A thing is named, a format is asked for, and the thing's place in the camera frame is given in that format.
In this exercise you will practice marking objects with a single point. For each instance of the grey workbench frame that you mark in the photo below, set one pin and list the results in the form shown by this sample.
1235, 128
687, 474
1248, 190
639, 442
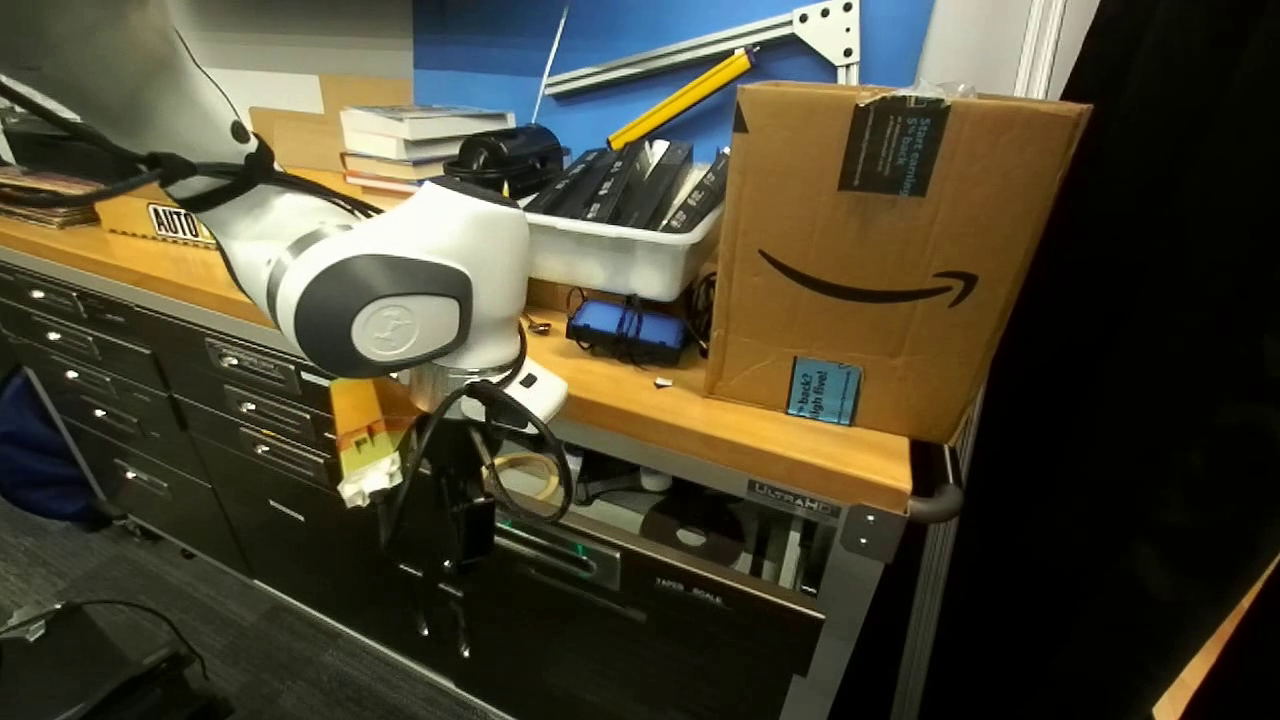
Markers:
866, 560

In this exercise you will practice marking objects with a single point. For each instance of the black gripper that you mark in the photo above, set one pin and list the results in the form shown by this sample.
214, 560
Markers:
447, 494

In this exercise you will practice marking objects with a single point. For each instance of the yellow foam pad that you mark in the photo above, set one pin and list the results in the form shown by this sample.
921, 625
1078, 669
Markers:
361, 442

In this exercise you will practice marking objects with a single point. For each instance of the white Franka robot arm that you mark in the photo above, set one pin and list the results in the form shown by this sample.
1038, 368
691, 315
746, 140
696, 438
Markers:
375, 284

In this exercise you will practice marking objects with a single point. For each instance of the thick white book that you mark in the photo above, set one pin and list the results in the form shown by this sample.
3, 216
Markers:
424, 126

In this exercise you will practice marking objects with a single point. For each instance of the dark blue bag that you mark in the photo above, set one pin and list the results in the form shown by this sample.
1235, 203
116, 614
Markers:
44, 454

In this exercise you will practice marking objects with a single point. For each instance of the white plastic bin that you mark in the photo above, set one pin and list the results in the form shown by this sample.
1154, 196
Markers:
615, 253

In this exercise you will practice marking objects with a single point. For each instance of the blue and black tool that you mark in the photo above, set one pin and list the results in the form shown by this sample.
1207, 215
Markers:
624, 328

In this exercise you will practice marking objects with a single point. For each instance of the grey metal drawer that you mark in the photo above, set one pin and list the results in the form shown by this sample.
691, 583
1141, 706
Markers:
695, 533

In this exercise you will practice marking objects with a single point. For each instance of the brown cardboard shipping box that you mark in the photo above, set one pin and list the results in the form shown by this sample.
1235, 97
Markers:
883, 253

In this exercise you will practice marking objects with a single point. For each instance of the wooden plank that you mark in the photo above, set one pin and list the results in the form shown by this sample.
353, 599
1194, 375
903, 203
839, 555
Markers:
1213, 642

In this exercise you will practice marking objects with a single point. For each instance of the black floor device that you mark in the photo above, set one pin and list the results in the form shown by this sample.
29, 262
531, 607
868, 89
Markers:
94, 667

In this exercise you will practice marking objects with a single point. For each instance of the yellow spirit level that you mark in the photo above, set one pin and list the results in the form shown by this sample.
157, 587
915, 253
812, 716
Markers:
683, 101

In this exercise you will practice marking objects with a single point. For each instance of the aluminium extrusion frame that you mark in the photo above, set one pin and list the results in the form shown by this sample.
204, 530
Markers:
723, 40

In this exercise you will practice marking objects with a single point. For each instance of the brown cover book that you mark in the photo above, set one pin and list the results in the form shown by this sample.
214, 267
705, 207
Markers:
403, 153

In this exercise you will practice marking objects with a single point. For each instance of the blue pin board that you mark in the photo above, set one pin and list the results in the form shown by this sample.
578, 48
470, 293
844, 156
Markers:
640, 66

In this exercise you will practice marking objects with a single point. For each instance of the black curtain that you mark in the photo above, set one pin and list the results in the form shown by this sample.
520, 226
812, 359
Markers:
1135, 402

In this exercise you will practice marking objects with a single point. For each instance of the black drawer cabinet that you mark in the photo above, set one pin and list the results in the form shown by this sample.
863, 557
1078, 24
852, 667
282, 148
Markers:
160, 414

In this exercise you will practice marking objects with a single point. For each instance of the long black flat box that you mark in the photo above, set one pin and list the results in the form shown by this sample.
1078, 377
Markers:
574, 185
700, 196
645, 185

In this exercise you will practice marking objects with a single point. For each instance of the red edged book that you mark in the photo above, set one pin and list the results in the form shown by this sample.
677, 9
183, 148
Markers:
392, 171

